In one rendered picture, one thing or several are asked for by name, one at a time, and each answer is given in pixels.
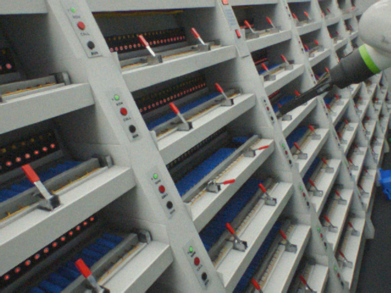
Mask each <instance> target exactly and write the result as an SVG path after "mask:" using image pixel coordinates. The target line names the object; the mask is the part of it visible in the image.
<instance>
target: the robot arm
mask: <svg viewBox="0 0 391 293"><path fill-rule="evenodd" d="M358 32H359V36H360V38H361V40H362V41H363V42H364V43H365V44H364V45H362V46H361V47H360V48H357V49H356V50H354V51H351V52H349V51H348V50H347V49H345V50H343V51H344V52H345V56H344V57H343V58H342V59H341V62H340V63H338V64H336V65H335V66H333V67H332V68H330V70H329V73H330V76H331V78H328V77H326V78H324V79H323V80H322V81H320V82H319V83H317V84H316V85H315V86H314V87H312V88H310V89H309V90H308V91H306V92H303V94H301V95H299V96H297V97H294V98H293V99H291V100H289V101H288V102H286V103H285V104H283V105H281V107H279V108H278V110H279V112H280V113H281V114H282V116H283V115H284V114H286V113H287V112H289V111H291V110H293V109H295V108H297V107H299V106H301V105H302V104H304V103H306V102H308V101H310V100H311V99H313V98H316V97H317V96H320V95H322V94H323V93H324V92H327V91H329V90H331V89H332V88H333V87H334V85H336V86H337V87H338V88H340V89H343V88H346V87H348V86H350V85H351V84H353V83H354V84H360V83H361V82H362V81H363V82H364V83H366V82H367V81H366V80H367V79H368V78H370V77H372V76H374V75H376V74H378V73H380V72H381V71H382V70H385V69H386V68H389V67H391V0H383V1H379V2H376V3H374V4H373V5H371V7H369V8H368V9H366V11H365V12H364V14H363V15H362V17H361V18H360V20H359V25H358Z"/></svg>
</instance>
